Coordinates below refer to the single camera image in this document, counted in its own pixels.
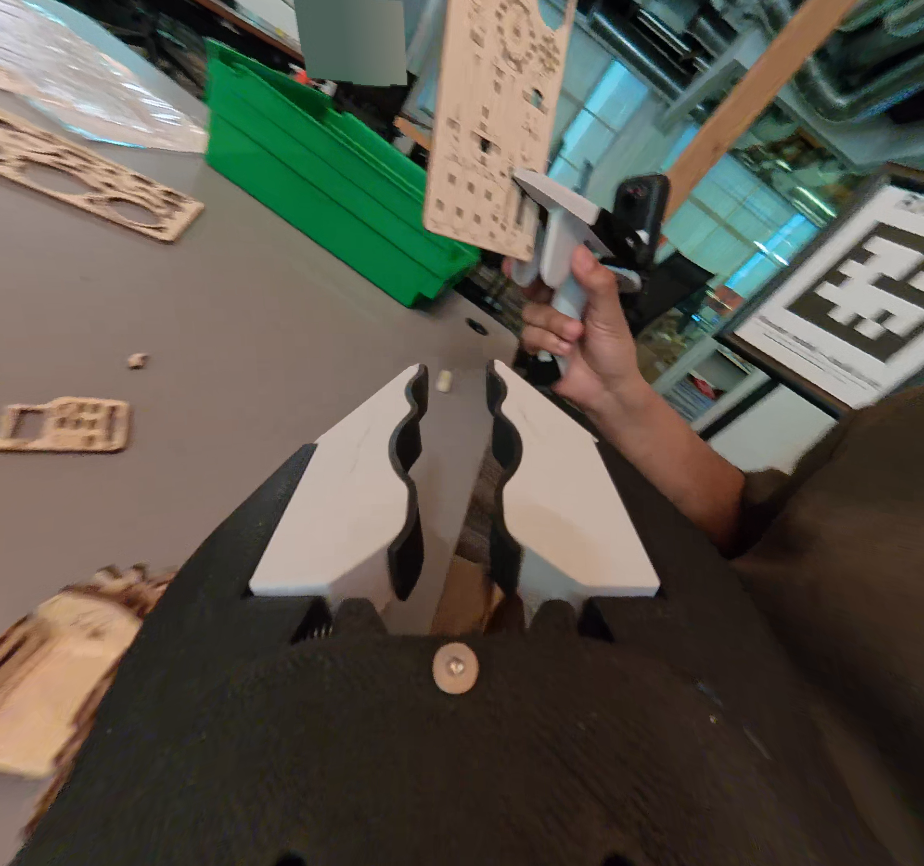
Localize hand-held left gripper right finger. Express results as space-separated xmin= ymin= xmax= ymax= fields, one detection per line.
xmin=485 ymin=358 xmax=660 ymax=626

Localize small slotted wooden frame piece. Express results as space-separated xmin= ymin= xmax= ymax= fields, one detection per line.
xmin=0 ymin=397 xmax=133 ymax=454

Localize person's right forearm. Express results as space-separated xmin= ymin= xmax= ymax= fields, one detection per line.
xmin=599 ymin=386 xmax=746 ymax=558

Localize grey desk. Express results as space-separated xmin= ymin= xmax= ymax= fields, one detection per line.
xmin=0 ymin=108 xmax=522 ymax=845

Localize wooden sheet with oval cutouts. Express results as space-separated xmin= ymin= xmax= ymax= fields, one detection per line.
xmin=0 ymin=110 xmax=206 ymax=245

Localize framed black-white marker sign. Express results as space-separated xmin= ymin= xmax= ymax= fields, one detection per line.
xmin=722 ymin=179 xmax=924 ymax=414

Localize wooden slatted model sub-assembly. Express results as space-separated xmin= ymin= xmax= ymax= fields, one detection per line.
xmin=0 ymin=564 xmax=179 ymax=782

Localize silver ventilation ducts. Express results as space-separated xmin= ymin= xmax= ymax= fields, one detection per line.
xmin=570 ymin=0 xmax=924 ymax=159

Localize long slotted wooden parts sheet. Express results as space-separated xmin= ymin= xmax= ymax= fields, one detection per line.
xmin=422 ymin=0 xmax=582 ymax=264

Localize person's right hand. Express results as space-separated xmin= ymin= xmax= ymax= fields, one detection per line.
xmin=503 ymin=245 xmax=654 ymax=415

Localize green plastic bin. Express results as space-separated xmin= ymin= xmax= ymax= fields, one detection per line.
xmin=204 ymin=38 xmax=482 ymax=311

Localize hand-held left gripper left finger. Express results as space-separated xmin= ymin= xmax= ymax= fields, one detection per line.
xmin=249 ymin=364 xmax=429 ymax=604

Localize clear plastic wrap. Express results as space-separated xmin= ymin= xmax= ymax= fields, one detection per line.
xmin=0 ymin=0 xmax=210 ymax=155

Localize wooden ceiling beam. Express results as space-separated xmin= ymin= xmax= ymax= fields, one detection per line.
xmin=663 ymin=0 xmax=912 ymax=223

